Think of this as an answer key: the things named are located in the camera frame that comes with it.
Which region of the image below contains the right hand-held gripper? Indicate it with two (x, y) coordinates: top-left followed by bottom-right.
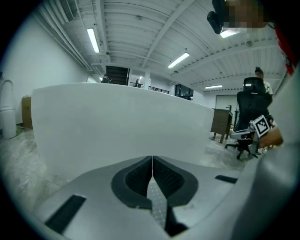
(230, 114), (275, 160)

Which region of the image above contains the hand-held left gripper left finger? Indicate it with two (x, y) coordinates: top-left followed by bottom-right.
(32, 155), (172, 240)

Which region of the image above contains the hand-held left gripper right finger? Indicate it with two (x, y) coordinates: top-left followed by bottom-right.
(152, 155), (244, 235)

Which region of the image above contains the person's right forearm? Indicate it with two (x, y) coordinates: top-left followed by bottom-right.
(257, 125), (284, 149)

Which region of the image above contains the black office chair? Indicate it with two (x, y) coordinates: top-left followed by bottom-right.
(224, 76), (274, 160)

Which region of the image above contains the wooden vanity cabinet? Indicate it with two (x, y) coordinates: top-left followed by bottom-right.
(210, 108), (234, 144)

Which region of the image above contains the person's white shirt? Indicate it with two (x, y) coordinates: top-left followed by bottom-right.
(187, 65), (300, 240)

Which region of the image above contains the white bathtub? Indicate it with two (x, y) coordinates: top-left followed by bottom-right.
(31, 82), (215, 181)

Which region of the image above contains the black framed window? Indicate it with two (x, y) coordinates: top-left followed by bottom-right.
(174, 83), (195, 101)

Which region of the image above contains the black metal railing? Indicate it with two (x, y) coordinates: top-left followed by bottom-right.
(148, 85), (170, 95)

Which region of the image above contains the brown cardboard box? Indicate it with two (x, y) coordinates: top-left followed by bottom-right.
(21, 95), (34, 130)

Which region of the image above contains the white toilet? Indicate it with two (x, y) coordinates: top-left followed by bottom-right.
(0, 79), (17, 140)

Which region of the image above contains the black staircase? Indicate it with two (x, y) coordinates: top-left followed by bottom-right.
(105, 65), (131, 86)

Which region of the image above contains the ceiling air vent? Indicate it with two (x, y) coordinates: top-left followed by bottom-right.
(59, 0), (76, 23)

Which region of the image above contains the red lanyard strap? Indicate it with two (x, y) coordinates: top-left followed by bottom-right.
(271, 22), (299, 76)

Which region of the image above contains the black head-mounted camera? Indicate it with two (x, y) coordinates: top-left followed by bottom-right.
(206, 0), (226, 35)

